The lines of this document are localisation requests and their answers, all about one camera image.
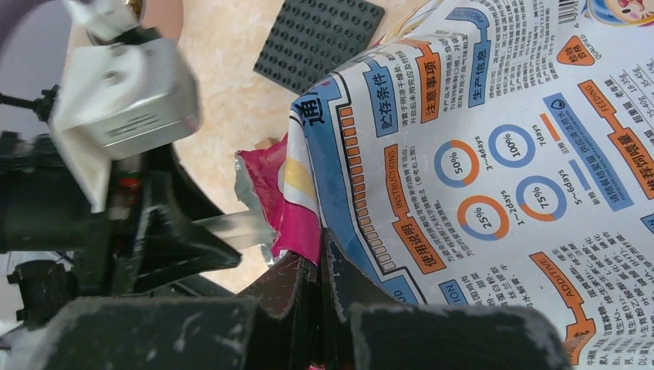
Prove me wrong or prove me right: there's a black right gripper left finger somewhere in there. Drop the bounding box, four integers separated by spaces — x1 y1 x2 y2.
28 254 315 369

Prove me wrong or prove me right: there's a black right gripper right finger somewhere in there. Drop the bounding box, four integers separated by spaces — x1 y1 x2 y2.
320 228 571 369

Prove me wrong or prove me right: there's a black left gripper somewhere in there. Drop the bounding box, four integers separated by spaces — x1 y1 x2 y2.
1 131 241 327

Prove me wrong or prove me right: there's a clear plastic scoop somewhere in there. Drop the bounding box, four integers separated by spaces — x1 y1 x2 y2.
194 209 276 251

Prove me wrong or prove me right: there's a pet food bag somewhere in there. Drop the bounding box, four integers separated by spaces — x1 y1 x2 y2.
237 1 653 369

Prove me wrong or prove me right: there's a pink double bowl stand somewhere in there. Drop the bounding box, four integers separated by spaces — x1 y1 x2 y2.
141 0 184 41

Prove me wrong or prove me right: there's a small brown wooden block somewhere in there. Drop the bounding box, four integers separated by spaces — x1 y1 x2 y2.
255 137 279 150

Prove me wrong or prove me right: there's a black mini tripod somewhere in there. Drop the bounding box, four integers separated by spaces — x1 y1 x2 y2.
1 85 60 123

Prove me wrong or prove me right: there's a dark grey studded baseplate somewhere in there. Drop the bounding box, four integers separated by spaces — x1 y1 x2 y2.
253 0 386 95

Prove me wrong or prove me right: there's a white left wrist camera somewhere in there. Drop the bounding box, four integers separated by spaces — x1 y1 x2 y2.
49 38 201 213

